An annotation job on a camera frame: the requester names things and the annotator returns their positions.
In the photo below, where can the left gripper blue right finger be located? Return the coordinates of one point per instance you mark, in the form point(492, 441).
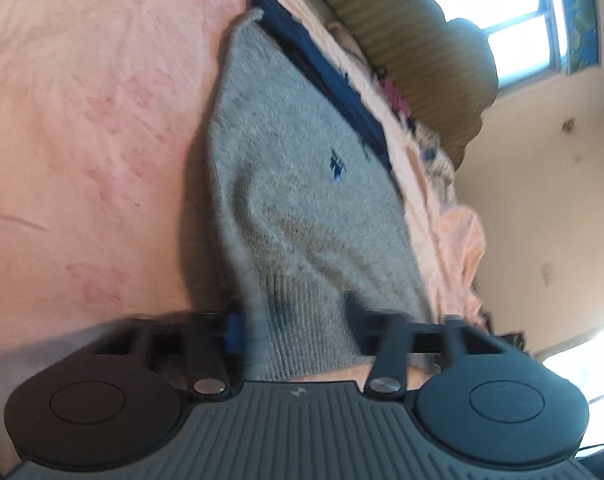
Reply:
point(367, 327)

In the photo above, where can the pile of clothes and bedding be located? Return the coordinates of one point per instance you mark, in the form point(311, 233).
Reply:
point(437, 166)

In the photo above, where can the floral blue curtain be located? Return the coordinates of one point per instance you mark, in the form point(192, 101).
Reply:
point(581, 20)

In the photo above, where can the pink bed sheet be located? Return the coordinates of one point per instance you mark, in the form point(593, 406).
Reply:
point(105, 208)

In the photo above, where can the olive upholstered headboard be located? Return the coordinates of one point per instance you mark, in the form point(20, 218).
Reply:
point(444, 69)

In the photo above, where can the bright window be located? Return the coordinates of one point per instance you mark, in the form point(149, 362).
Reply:
point(522, 34)

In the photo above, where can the grey and navy knit sweater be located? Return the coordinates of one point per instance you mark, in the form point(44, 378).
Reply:
point(306, 203)

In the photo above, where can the white wall socket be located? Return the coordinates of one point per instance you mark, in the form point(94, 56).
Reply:
point(547, 273)

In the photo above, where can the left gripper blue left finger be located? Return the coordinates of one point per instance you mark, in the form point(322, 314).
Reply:
point(236, 334)

